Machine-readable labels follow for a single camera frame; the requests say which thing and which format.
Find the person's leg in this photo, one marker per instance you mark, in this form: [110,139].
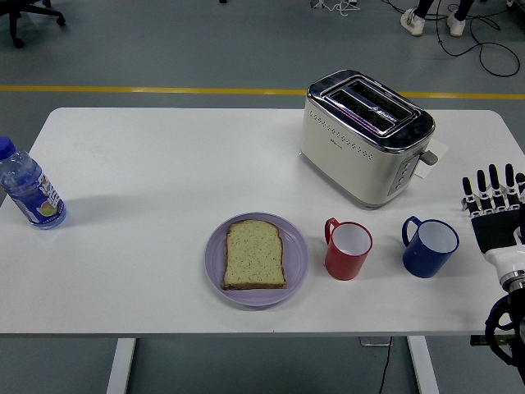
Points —
[463,7]
[424,6]

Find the blue enamel cup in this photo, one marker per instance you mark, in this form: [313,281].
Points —
[424,260]

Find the blue-capped water bottle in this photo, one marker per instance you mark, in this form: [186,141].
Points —
[30,193]

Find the person's white shoe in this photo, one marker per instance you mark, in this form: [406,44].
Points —
[456,25]
[412,22]

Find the grey table control box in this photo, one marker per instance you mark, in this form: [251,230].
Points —
[371,341]

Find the cream and chrome toaster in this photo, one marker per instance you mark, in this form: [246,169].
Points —
[348,164]

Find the white table leg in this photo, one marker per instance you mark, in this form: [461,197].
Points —
[121,365]
[422,365]

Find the metal toast rack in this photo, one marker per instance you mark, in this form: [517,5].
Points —
[474,202]

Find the purple round plate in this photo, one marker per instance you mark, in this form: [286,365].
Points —
[295,254]

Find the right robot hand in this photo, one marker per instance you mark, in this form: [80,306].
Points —
[498,232]

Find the red enamel cup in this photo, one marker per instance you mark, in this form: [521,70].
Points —
[342,264]

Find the green circuit board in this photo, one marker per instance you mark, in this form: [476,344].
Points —
[479,340]

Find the slice of toast bread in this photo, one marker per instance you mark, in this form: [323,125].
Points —
[254,254]

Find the black office chair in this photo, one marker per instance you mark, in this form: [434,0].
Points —
[16,12]

